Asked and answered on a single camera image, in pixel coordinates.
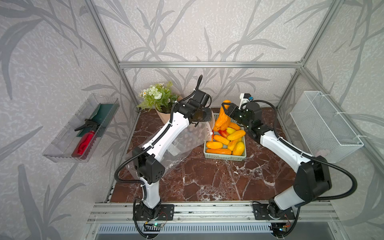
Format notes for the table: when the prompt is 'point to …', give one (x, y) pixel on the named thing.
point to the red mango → (224, 133)
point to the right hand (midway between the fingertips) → (223, 104)
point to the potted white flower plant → (160, 98)
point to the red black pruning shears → (87, 141)
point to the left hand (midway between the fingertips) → (209, 116)
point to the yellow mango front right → (239, 149)
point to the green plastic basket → (228, 157)
